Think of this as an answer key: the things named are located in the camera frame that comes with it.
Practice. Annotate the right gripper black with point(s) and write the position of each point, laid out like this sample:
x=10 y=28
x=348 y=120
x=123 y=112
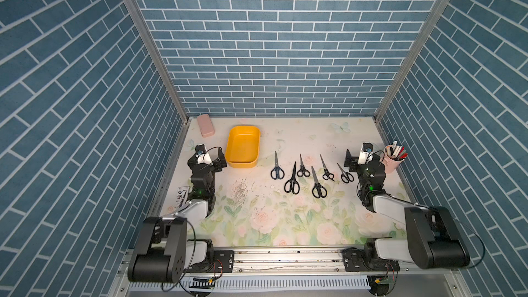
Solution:
x=348 y=160

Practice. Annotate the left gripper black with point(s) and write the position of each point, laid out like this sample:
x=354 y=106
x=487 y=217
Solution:
x=215 y=164

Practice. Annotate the small black scissors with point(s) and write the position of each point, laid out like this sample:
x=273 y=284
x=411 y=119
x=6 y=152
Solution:
x=327 y=175
x=302 y=172

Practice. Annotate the yellow plastic storage box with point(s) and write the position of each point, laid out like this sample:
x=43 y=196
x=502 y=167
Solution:
x=243 y=147

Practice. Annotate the dark blue handled scissors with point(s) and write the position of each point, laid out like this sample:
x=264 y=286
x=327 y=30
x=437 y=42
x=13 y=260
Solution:
x=277 y=173

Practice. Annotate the large black scissors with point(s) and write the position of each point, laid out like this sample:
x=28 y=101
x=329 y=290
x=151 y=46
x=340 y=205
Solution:
x=292 y=185

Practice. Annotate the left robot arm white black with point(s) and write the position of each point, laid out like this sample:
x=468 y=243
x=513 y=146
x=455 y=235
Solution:
x=167 y=246

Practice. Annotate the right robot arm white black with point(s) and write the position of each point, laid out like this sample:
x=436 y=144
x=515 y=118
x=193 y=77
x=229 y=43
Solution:
x=432 y=237

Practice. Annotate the pink pen holder cup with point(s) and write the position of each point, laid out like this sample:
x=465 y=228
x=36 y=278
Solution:
x=390 y=164

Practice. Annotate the pens in cup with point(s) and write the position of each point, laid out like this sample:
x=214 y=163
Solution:
x=396 y=151

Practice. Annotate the pink pencil case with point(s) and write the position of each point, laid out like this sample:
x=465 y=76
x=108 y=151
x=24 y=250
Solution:
x=205 y=125

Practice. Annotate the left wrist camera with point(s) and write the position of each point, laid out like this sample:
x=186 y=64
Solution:
x=201 y=154

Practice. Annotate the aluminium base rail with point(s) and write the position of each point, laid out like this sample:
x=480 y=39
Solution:
x=293 y=261

